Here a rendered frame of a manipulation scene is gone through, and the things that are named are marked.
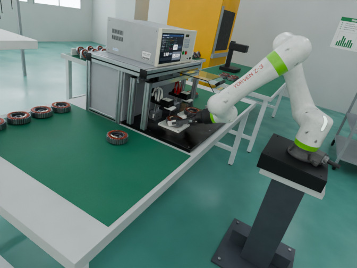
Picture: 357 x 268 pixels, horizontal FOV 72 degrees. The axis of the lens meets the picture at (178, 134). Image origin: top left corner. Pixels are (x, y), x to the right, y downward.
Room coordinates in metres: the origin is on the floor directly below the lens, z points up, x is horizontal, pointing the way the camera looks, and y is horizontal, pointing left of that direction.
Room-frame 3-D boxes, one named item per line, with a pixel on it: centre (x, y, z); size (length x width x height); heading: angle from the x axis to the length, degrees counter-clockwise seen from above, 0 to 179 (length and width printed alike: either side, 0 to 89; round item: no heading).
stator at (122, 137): (1.15, 0.32, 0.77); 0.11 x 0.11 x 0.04
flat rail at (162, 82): (1.59, 0.08, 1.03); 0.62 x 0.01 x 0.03; 155
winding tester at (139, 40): (1.69, 0.27, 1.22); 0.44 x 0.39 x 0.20; 155
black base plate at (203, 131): (1.55, 0.00, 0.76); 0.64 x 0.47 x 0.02; 155
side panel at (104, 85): (1.42, 0.49, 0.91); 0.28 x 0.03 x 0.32; 65
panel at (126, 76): (1.65, 0.22, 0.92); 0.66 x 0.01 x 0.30; 155
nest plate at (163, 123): (1.44, 0.04, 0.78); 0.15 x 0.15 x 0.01; 65
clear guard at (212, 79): (1.69, -0.07, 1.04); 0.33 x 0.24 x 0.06; 65
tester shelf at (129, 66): (1.68, 0.28, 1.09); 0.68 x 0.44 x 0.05; 155
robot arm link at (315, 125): (1.24, -0.69, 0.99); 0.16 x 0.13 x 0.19; 1
